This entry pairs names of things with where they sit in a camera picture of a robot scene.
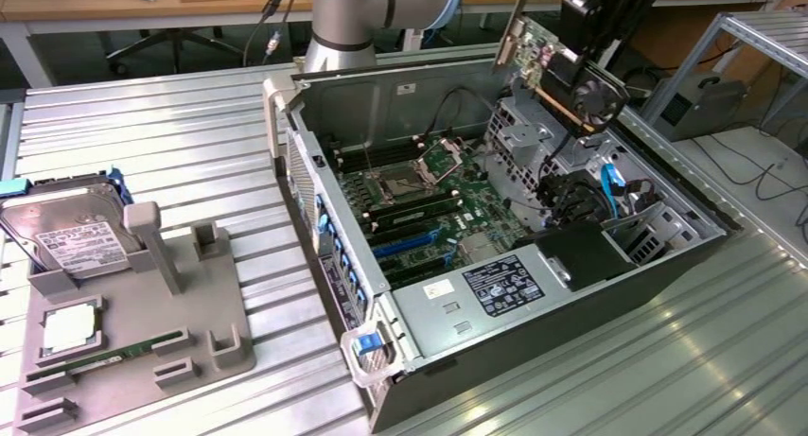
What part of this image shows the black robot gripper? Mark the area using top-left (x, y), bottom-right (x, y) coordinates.
top-left (560, 0), bottom-right (668, 71)

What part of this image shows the green graphics card with fan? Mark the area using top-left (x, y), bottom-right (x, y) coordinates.
top-left (492, 0), bottom-right (633, 137)

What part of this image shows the tall metal disk bay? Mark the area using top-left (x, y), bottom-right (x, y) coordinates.
top-left (482, 76), bottom-right (612, 219)

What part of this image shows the grey equipment box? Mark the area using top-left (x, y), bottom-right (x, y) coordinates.
top-left (654, 75), bottom-right (751, 143)

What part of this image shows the metal socket cover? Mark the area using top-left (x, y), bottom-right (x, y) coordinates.
top-left (413, 139), bottom-right (470, 185)

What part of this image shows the green motherboard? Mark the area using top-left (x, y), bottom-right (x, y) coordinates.
top-left (331, 132), bottom-right (544, 290)

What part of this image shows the CPU socket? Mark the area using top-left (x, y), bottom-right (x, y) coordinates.
top-left (375, 168), bottom-right (434, 204)

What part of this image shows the low metal disk bay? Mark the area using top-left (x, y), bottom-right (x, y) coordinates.
top-left (598, 201), bottom-right (700, 267)

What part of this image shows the installed RAM stick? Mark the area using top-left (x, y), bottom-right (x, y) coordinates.
top-left (367, 201), bottom-right (466, 232)

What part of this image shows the black plastic air shroud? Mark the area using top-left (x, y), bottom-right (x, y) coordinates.
top-left (536, 220), bottom-right (640, 293)

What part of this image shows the silver chipset heatsink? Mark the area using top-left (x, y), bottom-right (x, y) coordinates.
top-left (454, 231), bottom-right (501, 263)

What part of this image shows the blue expansion slot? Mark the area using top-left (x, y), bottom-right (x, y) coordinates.
top-left (370, 234), bottom-right (438, 261)

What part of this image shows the long black expansion slot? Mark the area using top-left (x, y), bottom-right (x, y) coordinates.
top-left (383, 260), bottom-right (459, 286)

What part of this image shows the black office chair base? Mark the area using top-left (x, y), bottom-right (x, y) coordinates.
top-left (104, 26), bottom-right (248, 76)

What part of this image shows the grey power supply unit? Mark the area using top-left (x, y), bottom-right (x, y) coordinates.
top-left (389, 244), bottom-right (573, 369)

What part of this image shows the blue case latch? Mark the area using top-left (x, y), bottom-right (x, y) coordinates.
top-left (351, 334), bottom-right (381, 358)

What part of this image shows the open black PC case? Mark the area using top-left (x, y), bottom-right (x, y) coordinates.
top-left (262, 38), bottom-right (744, 432)

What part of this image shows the wooden desk with box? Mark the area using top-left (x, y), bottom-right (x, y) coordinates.
top-left (0, 0), bottom-right (317, 90)

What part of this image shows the silver hard disk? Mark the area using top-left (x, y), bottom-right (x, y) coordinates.
top-left (0, 184), bottom-right (146, 282)

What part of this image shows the grey parts rack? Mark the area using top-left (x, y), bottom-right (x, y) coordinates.
top-left (15, 201), bottom-right (258, 435)

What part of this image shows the blue disk caddy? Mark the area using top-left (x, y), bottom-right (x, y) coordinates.
top-left (0, 166), bottom-right (135, 210)

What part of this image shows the silver CPU chip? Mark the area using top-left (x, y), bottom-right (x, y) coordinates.
top-left (40, 306), bottom-right (104, 353)

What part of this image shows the loose green RAM stick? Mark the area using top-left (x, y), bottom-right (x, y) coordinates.
top-left (37, 343), bottom-right (159, 375)

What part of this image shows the black cable coil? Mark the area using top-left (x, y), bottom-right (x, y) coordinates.
top-left (622, 69), bottom-right (658, 101)

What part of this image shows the thin black wire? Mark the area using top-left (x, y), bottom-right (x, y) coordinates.
top-left (426, 88), bottom-right (500, 142)

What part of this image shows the aluminium profile frame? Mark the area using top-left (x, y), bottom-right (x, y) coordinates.
top-left (640, 10), bottom-right (808, 139)

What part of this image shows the blue data wire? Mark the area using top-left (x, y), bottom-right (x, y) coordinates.
top-left (600, 163), bottom-right (628, 219)

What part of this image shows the black power wire bundle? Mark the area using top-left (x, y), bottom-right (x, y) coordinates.
top-left (536, 168), bottom-right (612, 232)

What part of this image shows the dark wire bundle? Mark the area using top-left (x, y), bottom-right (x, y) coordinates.
top-left (621, 178), bottom-right (664, 215)

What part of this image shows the black floor cable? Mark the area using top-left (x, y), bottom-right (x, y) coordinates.
top-left (691, 137), bottom-right (808, 205)

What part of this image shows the black hanging cable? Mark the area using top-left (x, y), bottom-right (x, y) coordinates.
top-left (242, 0), bottom-right (298, 68)

